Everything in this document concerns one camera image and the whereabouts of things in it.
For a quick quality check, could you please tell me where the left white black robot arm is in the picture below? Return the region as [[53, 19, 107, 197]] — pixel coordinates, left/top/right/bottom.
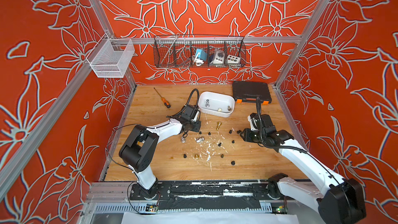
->
[[119, 105, 201, 198]]

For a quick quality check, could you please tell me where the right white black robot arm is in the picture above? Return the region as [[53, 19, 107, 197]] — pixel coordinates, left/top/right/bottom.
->
[[240, 113, 366, 224]]

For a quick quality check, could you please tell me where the white rectangular storage box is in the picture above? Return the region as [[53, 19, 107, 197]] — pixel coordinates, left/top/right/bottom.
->
[[199, 91, 235, 118]]

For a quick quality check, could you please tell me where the gold chess bishop lying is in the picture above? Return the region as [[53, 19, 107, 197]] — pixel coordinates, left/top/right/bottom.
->
[[216, 122, 222, 131]]

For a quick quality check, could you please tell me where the black orange tool case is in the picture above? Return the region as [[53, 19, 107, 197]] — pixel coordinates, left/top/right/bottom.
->
[[232, 82, 272, 105]]

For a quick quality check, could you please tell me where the teal white device in basket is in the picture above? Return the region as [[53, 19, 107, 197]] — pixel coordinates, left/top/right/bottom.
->
[[192, 49, 207, 66]]

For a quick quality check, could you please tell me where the white round-button device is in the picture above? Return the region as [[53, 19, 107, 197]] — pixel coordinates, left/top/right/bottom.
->
[[209, 49, 226, 65]]

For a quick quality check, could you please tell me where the white dotted cube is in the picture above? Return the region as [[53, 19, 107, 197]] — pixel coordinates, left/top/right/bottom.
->
[[227, 55, 241, 67]]

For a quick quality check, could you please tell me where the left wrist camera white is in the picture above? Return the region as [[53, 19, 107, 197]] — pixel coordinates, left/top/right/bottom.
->
[[193, 111, 201, 122]]

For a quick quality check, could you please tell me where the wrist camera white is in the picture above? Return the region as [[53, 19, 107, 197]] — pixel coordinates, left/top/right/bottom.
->
[[248, 113, 257, 131], [193, 111, 201, 122]]

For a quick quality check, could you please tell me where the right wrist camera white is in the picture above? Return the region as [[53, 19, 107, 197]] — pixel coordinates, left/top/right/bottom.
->
[[248, 113, 257, 131]]

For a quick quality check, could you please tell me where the orange handled screwdriver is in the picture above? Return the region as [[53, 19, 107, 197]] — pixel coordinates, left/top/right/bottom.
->
[[154, 88, 171, 109]]

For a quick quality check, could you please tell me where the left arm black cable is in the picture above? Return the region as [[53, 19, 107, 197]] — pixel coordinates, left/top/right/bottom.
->
[[186, 88, 200, 110]]

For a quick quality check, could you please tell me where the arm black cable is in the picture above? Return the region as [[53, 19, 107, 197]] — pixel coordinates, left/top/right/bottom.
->
[[255, 97, 264, 138], [186, 88, 200, 110]]

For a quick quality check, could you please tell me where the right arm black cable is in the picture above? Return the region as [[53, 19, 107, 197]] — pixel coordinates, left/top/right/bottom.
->
[[255, 97, 264, 138]]

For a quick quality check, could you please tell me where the black wire wall basket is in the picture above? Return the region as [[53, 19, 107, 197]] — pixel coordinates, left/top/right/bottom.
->
[[153, 34, 247, 68]]

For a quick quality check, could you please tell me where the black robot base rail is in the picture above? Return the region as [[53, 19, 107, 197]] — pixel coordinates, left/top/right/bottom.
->
[[127, 180, 292, 214]]

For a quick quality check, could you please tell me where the clear plastic wall bin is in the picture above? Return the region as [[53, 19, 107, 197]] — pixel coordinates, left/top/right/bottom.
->
[[87, 39, 135, 78]]

